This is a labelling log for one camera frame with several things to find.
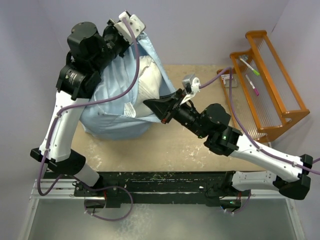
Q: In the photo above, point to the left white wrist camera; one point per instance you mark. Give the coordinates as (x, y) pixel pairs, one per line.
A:
(129, 21)

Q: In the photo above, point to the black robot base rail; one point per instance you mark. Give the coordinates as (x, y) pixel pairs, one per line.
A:
(210, 188)

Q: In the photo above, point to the orange wooden tiered rack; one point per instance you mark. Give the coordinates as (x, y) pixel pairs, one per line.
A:
(279, 105)

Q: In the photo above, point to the small clear plastic box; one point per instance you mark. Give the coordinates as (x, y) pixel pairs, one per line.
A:
(226, 81)

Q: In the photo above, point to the light blue pillowcase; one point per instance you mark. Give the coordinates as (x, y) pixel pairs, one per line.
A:
(107, 120)

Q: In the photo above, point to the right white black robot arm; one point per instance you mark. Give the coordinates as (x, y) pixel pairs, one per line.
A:
(284, 173)

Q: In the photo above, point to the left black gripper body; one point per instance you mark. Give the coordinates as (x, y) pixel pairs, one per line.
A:
(114, 40)

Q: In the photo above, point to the aluminium extrusion frame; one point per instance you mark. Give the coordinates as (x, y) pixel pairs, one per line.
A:
(60, 215)

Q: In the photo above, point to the white pillow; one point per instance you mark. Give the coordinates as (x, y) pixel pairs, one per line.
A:
(149, 82)

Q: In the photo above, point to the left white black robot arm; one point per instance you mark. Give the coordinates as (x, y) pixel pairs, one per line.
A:
(89, 53)

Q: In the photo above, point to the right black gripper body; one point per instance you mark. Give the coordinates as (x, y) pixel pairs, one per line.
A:
(178, 100)

